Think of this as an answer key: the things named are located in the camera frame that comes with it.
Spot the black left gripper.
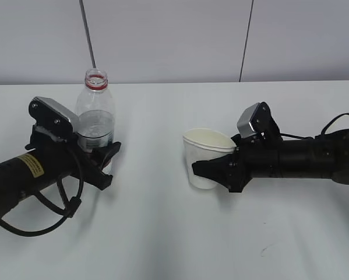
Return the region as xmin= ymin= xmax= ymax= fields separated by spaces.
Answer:
xmin=25 ymin=124 xmax=121 ymax=191

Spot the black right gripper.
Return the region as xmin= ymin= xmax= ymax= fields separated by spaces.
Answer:
xmin=191 ymin=134 xmax=282 ymax=193

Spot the white paper cup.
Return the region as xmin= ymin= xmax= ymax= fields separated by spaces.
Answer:
xmin=182 ymin=128 xmax=236 ymax=190

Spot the clear water bottle red label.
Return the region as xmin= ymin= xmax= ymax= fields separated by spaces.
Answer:
xmin=75 ymin=68 xmax=116 ymax=153

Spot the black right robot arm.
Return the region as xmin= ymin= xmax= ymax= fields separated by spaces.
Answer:
xmin=192 ymin=129 xmax=349 ymax=193

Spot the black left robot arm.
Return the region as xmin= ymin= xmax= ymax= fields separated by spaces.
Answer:
xmin=0 ymin=131 xmax=121 ymax=237

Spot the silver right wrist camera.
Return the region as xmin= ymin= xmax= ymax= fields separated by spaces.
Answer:
xmin=237 ymin=101 xmax=283 ymax=144

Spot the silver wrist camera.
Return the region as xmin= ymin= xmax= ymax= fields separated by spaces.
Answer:
xmin=237 ymin=101 xmax=283 ymax=144
xmin=29 ymin=96 xmax=79 ymax=142

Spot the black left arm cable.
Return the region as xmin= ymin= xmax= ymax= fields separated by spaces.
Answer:
xmin=0 ymin=139 xmax=84 ymax=237

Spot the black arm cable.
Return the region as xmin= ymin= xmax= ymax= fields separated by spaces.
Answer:
xmin=279 ymin=113 xmax=349 ymax=139
xmin=0 ymin=139 xmax=84 ymax=237

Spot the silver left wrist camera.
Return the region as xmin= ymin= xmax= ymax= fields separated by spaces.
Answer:
xmin=29 ymin=96 xmax=79 ymax=142

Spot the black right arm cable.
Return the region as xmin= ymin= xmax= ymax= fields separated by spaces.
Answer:
xmin=279 ymin=113 xmax=349 ymax=139

